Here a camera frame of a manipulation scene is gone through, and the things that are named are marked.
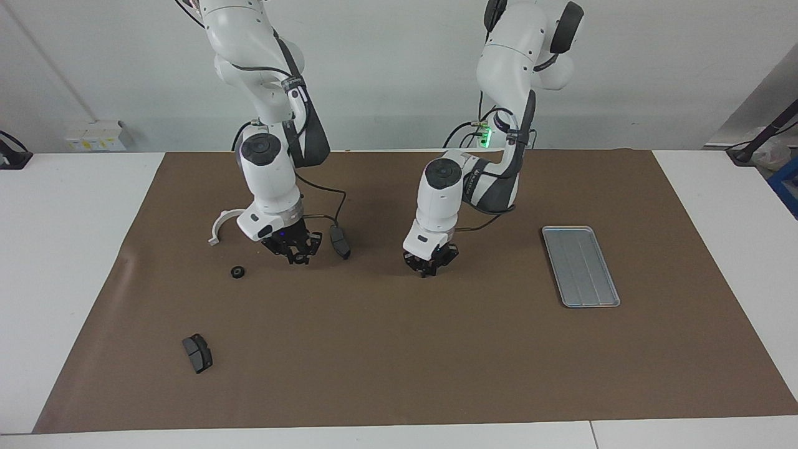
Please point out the clear plastic bag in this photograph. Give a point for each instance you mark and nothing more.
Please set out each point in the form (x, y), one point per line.
(776, 151)

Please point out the black bearing gear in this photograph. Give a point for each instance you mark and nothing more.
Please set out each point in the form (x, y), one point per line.
(237, 272)

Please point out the black stand pole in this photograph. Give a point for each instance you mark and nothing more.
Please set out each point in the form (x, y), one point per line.
(770, 128)

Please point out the brown table mat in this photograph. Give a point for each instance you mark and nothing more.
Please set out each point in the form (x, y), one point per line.
(436, 343)

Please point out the silver metal tray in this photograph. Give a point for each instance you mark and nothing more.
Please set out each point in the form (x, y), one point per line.
(583, 268)

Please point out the blue crate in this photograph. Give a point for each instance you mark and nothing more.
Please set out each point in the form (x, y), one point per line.
(787, 187)

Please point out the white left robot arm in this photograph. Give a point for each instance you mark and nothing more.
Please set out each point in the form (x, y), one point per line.
(439, 199)

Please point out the long dark brake pad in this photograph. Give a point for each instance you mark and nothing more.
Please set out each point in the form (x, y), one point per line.
(340, 244)

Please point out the black clamp mount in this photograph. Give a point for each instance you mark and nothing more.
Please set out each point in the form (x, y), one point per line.
(15, 159)

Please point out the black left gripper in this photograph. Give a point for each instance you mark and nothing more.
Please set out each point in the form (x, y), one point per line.
(433, 255)

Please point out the short dark brake pad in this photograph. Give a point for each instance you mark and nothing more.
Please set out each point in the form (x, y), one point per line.
(198, 355)

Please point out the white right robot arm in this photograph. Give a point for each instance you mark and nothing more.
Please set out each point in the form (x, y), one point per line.
(268, 181)

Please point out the white curved plastic bracket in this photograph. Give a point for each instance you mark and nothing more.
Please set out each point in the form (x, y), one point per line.
(216, 226)

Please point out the white wall socket box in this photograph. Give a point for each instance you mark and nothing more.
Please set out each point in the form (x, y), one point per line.
(93, 134)

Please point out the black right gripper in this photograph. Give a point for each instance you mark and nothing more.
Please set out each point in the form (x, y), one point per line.
(290, 237)

